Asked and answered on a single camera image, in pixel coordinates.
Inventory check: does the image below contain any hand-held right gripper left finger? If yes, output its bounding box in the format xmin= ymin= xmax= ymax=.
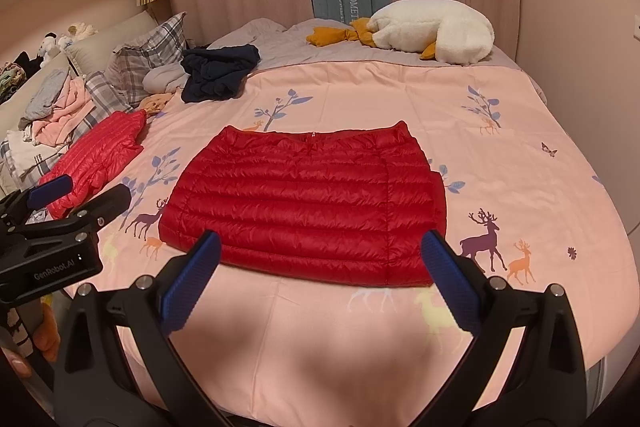
xmin=52 ymin=229 xmax=236 ymax=427

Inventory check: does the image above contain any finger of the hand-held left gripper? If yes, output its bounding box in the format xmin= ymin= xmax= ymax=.
xmin=0 ymin=174 xmax=74 ymax=228
xmin=64 ymin=183 xmax=132 ymax=234

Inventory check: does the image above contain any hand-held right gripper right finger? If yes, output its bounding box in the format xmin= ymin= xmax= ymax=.
xmin=420 ymin=229 xmax=588 ymax=427

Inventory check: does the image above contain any red down jacket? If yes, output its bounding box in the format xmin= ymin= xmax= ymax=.
xmin=157 ymin=120 xmax=448 ymax=288

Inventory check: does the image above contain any person's left hand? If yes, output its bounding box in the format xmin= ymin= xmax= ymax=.
xmin=0 ymin=301 xmax=60 ymax=380

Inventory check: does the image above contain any white printed garment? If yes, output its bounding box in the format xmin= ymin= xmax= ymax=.
xmin=0 ymin=129 xmax=66 ymax=188

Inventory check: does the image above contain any folded pink down jacket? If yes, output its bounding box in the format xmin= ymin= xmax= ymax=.
xmin=39 ymin=109 xmax=147 ymax=220

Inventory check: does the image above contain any pink fleece garment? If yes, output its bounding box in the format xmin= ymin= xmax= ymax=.
xmin=30 ymin=77 xmax=98 ymax=145

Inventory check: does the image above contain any beige headboard cushion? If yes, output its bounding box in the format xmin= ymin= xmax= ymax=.
xmin=64 ymin=9 xmax=161 ymax=62
xmin=0 ymin=52 xmax=71 ymax=122

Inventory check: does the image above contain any small plaid pillow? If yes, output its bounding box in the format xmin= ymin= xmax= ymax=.
xmin=82 ymin=72 xmax=136 ymax=122

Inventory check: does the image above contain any patterned scarf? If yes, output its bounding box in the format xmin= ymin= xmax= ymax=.
xmin=0 ymin=61 xmax=26 ymax=102

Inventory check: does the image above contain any black plush toy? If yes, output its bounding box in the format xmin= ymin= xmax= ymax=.
xmin=12 ymin=51 xmax=43 ymax=75

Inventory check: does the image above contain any light grey garment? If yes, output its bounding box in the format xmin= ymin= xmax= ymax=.
xmin=142 ymin=64 xmax=191 ymax=94

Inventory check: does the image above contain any white dog plush toy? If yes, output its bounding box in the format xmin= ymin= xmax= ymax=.
xmin=39 ymin=33 xmax=61 ymax=58

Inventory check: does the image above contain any large plaid pillow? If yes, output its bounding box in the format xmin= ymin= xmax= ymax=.
xmin=105 ymin=12 xmax=188 ymax=105

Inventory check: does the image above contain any beige plush toy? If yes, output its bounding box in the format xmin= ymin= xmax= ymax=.
xmin=57 ymin=22 xmax=98 ymax=45

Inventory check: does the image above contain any navy garment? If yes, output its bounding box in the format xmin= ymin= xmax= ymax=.
xmin=180 ymin=44 xmax=262 ymax=104

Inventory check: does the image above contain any pink deer-print duvet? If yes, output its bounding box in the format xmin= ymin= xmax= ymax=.
xmin=60 ymin=59 xmax=640 ymax=408

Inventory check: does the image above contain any white goose plush toy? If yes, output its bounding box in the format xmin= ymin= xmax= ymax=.
xmin=306 ymin=0 xmax=496 ymax=66

